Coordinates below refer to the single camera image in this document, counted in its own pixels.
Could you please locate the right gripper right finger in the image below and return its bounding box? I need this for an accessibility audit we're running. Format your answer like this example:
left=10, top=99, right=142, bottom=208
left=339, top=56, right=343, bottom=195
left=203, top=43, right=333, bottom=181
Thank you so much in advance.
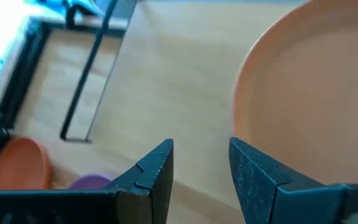
left=228, top=136, right=347, bottom=224

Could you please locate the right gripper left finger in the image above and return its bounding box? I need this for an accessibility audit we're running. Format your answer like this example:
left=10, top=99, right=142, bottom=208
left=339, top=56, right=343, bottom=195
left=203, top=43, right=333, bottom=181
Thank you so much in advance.
left=104, top=138, right=174, bottom=224

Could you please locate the purple plate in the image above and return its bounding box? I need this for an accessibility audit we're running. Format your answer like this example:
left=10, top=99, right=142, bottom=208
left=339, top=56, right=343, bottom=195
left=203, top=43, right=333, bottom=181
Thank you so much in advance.
left=67, top=173, right=114, bottom=191

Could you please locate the light peach plate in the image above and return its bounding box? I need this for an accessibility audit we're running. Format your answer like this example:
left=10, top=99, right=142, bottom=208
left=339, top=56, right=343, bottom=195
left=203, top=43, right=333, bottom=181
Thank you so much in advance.
left=232, top=0, right=358, bottom=187

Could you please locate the orange plate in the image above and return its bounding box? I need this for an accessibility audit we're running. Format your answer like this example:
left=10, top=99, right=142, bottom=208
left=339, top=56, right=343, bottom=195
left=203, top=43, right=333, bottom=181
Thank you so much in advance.
left=0, top=137, right=53, bottom=191

